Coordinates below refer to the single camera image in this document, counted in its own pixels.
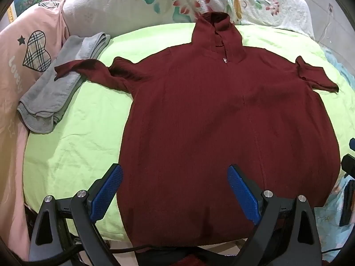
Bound black cable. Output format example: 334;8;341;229
109;244;157;254

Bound grey folded towel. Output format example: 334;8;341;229
17;32;111;135

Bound light green bed sheet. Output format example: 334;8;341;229
22;22;355;241

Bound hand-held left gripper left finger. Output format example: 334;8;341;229
28;163;124;266

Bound light blue patterned sheet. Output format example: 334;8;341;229
313;43;355;264

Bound dark red sweater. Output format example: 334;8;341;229
54;12;342;254

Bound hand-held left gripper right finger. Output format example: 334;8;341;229
227;164;324;266

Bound pink heart-print shirt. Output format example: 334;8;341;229
0;0;70;261

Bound white floral blanket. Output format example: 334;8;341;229
61;0;315;41

